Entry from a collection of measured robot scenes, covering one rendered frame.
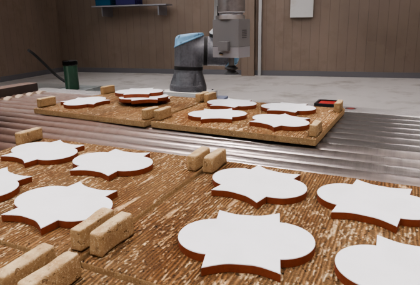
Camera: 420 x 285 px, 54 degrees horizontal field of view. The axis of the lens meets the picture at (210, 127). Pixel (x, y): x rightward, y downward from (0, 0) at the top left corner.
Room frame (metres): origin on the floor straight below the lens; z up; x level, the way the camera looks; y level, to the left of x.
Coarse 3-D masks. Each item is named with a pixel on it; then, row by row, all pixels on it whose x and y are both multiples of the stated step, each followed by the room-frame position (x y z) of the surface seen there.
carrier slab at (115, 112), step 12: (96, 96) 1.39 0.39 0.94; (108, 96) 1.39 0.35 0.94; (36, 108) 1.20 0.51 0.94; (48, 108) 1.19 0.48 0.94; (60, 108) 1.19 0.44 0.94; (84, 108) 1.18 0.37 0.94; (96, 108) 1.18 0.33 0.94; (108, 108) 1.18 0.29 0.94; (120, 108) 1.17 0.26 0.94; (132, 108) 1.17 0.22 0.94; (144, 108) 1.17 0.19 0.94; (180, 108) 1.16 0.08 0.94; (96, 120) 1.08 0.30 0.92; (108, 120) 1.06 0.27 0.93; (120, 120) 1.04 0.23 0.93; (132, 120) 1.02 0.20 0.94; (144, 120) 1.01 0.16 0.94
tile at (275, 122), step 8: (256, 120) 0.94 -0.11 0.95; (264, 120) 0.94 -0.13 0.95; (272, 120) 0.94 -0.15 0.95; (280, 120) 0.94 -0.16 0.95; (288, 120) 0.94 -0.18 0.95; (296, 120) 0.94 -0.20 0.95; (304, 120) 0.93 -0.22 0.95; (272, 128) 0.88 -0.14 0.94; (280, 128) 0.89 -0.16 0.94; (288, 128) 0.88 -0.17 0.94; (296, 128) 0.88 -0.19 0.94; (304, 128) 0.89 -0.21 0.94
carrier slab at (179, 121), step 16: (176, 112) 1.10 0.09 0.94; (256, 112) 1.08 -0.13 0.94; (320, 112) 1.07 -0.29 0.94; (336, 112) 1.07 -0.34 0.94; (160, 128) 0.99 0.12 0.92; (176, 128) 0.97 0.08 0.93; (192, 128) 0.94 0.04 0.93; (208, 128) 0.93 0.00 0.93; (224, 128) 0.92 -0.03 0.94; (240, 128) 0.91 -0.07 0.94; (256, 128) 0.91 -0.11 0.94; (304, 144) 0.82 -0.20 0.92
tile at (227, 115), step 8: (192, 112) 1.04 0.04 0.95; (200, 112) 1.04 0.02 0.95; (208, 112) 1.04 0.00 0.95; (216, 112) 1.04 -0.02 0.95; (224, 112) 1.03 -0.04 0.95; (232, 112) 1.03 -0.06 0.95; (240, 112) 1.03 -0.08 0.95; (192, 120) 1.00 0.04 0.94; (200, 120) 0.99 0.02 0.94; (208, 120) 0.97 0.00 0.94; (216, 120) 0.98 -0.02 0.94; (224, 120) 0.97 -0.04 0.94; (232, 120) 0.99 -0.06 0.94; (240, 120) 0.99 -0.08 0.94
